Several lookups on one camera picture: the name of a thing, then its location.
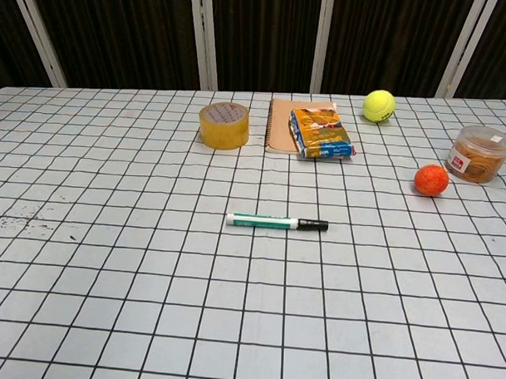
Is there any colourful snack packet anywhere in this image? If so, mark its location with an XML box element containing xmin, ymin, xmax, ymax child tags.
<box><xmin>287</xmin><ymin>106</ymin><xmax>361</xmax><ymax>162</ymax></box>

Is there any orange ball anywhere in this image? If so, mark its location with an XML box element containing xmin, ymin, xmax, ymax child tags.
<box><xmin>413</xmin><ymin>163</ymin><xmax>452</xmax><ymax>199</ymax></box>

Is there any white black checkered tablecloth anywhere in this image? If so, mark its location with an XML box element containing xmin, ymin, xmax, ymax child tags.
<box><xmin>0</xmin><ymin>81</ymin><xmax>506</xmax><ymax>379</ymax></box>

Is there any brown spiral notebook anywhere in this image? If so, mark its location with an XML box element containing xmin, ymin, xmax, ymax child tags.
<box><xmin>263</xmin><ymin>97</ymin><xmax>339</xmax><ymax>156</ymax></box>

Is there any yellow tennis ball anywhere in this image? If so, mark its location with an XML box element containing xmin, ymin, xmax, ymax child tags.
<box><xmin>361</xmin><ymin>89</ymin><xmax>398</xmax><ymax>126</ymax></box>

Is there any yellow packing tape roll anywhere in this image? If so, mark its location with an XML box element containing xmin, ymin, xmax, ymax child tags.
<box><xmin>197</xmin><ymin>100</ymin><xmax>252</xmax><ymax>151</ymax></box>

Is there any black marker cap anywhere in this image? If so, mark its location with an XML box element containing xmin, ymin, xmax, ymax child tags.
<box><xmin>297</xmin><ymin>218</ymin><xmax>330</xmax><ymax>233</ymax></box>

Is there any white screen frame post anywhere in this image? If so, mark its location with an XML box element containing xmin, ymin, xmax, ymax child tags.
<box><xmin>436</xmin><ymin>0</ymin><xmax>500</xmax><ymax>101</ymax></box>
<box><xmin>185</xmin><ymin>0</ymin><xmax>221</xmax><ymax>91</ymax></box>
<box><xmin>309</xmin><ymin>0</ymin><xmax>349</xmax><ymax>96</ymax></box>
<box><xmin>1</xmin><ymin>0</ymin><xmax>73</xmax><ymax>88</ymax></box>

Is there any clear jar of rubber bands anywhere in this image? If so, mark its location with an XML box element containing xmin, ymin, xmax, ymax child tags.
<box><xmin>444</xmin><ymin>123</ymin><xmax>506</xmax><ymax>186</ymax></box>

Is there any white green marker body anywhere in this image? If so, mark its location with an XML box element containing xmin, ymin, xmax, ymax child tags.
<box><xmin>225</xmin><ymin>212</ymin><xmax>300</xmax><ymax>231</ymax></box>

